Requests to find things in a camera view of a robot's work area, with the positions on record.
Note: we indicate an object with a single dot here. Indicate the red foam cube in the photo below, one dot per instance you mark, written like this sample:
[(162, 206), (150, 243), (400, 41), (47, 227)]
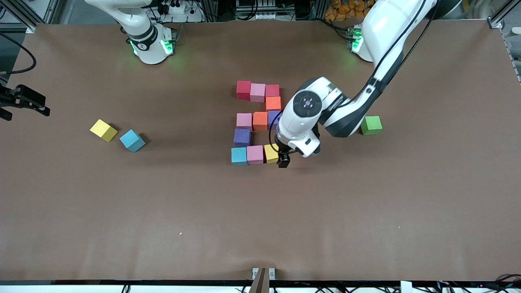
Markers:
[(272, 90), (243, 89)]

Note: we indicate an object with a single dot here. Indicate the green foam cube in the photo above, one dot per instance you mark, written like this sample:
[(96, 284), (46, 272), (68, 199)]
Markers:
[(371, 124)]

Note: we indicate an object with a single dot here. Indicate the blue foam cube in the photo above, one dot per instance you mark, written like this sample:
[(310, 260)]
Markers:
[(131, 139), (239, 156)]

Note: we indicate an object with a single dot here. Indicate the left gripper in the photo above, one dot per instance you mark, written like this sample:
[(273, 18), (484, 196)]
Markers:
[(283, 159)]

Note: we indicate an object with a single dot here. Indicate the paper table cover sheet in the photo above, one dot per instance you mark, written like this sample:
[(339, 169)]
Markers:
[(260, 224)]

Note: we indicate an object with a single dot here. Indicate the yellow foam cube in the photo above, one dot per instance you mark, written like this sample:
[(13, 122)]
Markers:
[(270, 153), (102, 129)]

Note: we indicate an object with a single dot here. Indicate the pink foam cube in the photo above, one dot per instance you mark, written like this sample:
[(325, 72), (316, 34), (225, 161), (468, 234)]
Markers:
[(255, 154), (244, 121), (257, 92)]

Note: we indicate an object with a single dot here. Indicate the aluminium frame profile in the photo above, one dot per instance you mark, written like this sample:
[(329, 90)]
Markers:
[(51, 10), (498, 18)]

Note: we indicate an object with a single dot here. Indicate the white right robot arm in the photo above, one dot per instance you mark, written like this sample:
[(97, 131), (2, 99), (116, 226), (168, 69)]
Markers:
[(148, 40)]

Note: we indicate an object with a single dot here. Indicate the metal table edge bracket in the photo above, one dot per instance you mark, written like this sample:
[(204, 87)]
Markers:
[(270, 273)]

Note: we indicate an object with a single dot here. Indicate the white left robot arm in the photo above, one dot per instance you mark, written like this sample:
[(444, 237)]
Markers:
[(386, 32)]

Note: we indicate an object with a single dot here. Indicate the purple foam cube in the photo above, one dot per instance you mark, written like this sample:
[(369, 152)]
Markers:
[(242, 136), (272, 119)]

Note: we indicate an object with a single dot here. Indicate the white tag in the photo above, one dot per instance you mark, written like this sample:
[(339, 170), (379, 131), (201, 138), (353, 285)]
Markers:
[(406, 287)]

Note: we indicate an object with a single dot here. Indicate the orange snack packets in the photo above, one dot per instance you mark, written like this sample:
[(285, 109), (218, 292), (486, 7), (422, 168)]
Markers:
[(346, 8)]

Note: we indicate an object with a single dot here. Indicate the orange foam cube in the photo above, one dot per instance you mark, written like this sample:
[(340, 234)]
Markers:
[(273, 103), (260, 120)]

